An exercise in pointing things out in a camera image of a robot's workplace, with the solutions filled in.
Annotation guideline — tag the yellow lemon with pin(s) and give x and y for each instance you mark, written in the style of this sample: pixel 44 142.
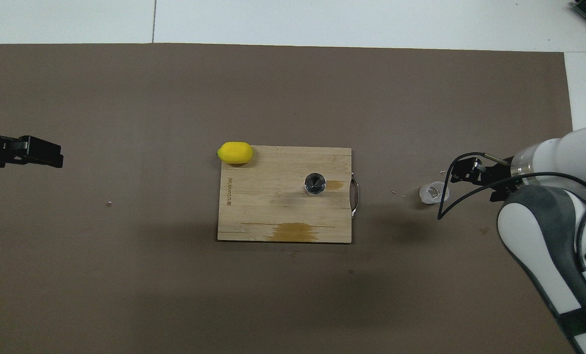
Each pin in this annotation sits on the yellow lemon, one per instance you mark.
pixel 235 153

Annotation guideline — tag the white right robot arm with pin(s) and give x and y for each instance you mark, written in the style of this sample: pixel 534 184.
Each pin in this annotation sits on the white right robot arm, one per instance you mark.
pixel 543 236

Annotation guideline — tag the clear plastic cup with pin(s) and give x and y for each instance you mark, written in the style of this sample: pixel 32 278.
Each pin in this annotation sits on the clear plastic cup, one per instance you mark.
pixel 433 193

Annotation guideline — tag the steel double jigger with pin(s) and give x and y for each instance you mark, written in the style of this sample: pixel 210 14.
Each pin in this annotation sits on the steel double jigger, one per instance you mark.
pixel 315 184

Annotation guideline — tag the brown table mat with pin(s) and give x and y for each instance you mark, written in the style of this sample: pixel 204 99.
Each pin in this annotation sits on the brown table mat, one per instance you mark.
pixel 292 295

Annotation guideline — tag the wooden cutting board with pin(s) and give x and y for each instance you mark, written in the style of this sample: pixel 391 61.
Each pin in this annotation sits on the wooden cutting board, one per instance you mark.
pixel 273 211

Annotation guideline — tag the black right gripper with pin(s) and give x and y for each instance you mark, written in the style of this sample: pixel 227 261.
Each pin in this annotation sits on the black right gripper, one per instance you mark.
pixel 499 174

